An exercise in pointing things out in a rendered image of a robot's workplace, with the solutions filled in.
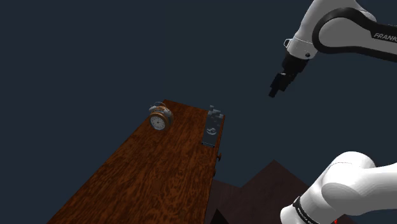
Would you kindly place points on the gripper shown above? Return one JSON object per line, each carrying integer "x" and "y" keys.
{"x": 293, "y": 64}

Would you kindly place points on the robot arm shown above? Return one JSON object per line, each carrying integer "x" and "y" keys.
{"x": 341, "y": 34}

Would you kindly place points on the grey flat metal tool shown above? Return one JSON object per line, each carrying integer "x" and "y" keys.
{"x": 212, "y": 128}

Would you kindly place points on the copper twin-bell alarm clock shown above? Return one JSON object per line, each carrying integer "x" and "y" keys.
{"x": 159, "y": 118}

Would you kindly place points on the brown wooden chest of drawers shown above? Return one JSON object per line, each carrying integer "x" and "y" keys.
{"x": 155, "y": 173}

